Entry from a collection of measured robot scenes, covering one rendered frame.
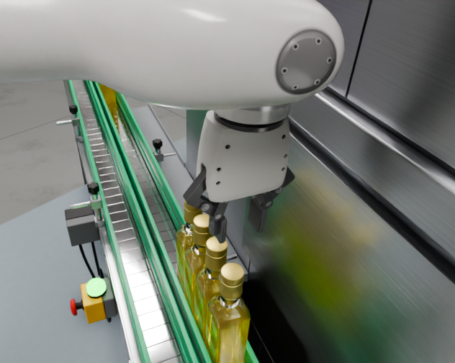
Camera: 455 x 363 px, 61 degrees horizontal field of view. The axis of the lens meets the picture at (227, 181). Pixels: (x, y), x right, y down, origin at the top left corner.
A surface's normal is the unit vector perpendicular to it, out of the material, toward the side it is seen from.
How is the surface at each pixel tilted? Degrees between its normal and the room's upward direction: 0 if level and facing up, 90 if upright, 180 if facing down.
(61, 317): 0
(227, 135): 85
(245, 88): 105
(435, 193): 90
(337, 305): 90
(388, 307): 90
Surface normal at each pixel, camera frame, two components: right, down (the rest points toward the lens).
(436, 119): -0.91, 0.19
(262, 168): 0.43, 0.58
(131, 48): -0.49, 0.48
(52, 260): 0.06, -0.80
